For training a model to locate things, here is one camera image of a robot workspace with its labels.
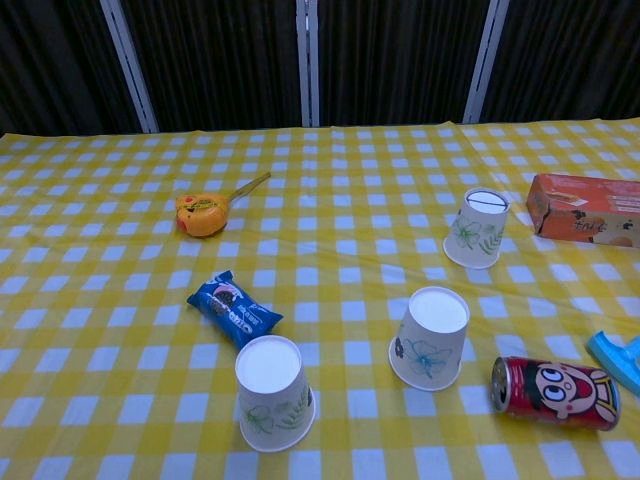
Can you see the paper cup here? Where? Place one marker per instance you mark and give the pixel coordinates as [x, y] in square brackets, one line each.
[475, 235]

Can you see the white cup green flower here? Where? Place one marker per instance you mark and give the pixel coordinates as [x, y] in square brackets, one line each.
[272, 400]

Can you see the blue Oreo cookie pack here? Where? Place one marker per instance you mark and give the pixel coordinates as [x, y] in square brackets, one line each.
[232, 310]

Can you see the orange yellow tape measure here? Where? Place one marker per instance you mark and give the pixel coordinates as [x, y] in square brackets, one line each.
[201, 215]

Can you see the white cup blue flower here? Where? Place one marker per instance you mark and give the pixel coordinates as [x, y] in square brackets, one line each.
[430, 350]

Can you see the dark pleated curtain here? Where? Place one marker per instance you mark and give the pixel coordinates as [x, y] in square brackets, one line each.
[225, 60]

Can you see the orange cardboard box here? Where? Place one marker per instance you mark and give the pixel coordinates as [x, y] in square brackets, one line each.
[585, 205]

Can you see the red cartoon drink can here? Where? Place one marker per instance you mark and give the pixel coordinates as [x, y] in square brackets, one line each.
[555, 392]

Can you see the light blue plastic object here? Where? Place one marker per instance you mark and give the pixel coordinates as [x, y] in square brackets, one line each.
[617, 357]

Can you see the white metal post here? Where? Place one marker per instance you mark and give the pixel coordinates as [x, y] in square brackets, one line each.
[307, 60]
[131, 65]
[485, 60]

